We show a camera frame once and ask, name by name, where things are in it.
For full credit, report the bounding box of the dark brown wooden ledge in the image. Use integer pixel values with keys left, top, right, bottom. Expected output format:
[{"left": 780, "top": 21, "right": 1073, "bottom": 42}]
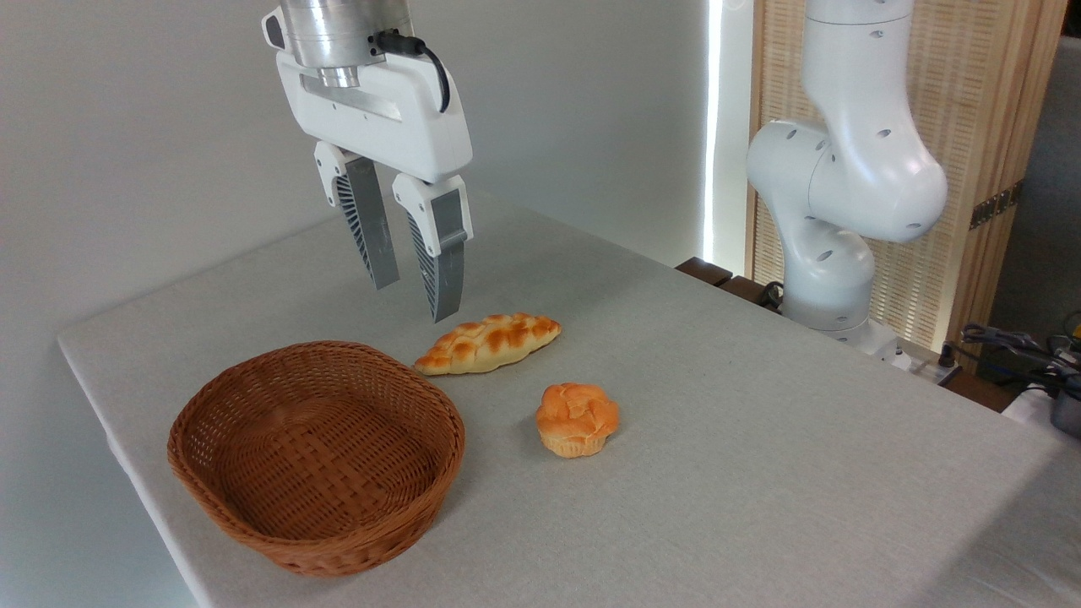
[{"left": 676, "top": 257, "right": 785, "bottom": 315}]

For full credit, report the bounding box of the metal screen hinge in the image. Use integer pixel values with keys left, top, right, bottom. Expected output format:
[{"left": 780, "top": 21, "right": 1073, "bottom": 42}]
[{"left": 969, "top": 180, "right": 1024, "bottom": 231}]

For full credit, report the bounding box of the long braided bread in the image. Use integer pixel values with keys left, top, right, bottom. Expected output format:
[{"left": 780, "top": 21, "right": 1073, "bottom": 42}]
[{"left": 413, "top": 313, "right": 562, "bottom": 377}]

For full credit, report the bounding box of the round muffin bread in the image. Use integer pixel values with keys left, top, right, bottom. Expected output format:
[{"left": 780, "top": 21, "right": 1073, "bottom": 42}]
[{"left": 535, "top": 383, "right": 620, "bottom": 459}]

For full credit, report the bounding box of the black cable bundle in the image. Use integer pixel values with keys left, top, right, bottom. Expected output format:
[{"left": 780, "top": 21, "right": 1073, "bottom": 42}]
[{"left": 960, "top": 323, "right": 1081, "bottom": 398}]

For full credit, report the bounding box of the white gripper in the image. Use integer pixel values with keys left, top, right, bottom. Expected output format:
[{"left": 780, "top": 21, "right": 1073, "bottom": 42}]
[{"left": 276, "top": 51, "right": 474, "bottom": 323}]

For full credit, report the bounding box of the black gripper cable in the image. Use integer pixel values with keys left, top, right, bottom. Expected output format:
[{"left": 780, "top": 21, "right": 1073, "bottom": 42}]
[{"left": 369, "top": 30, "right": 452, "bottom": 114}]

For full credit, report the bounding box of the brown wicker basket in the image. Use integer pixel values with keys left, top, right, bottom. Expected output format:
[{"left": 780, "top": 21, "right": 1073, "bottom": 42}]
[{"left": 166, "top": 340, "right": 466, "bottom": 578}]

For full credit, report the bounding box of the white power strip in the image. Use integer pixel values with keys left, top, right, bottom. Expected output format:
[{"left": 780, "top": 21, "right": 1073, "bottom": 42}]
[{"left": 878, "top": 340, "right": 964, "bottom": 386}]

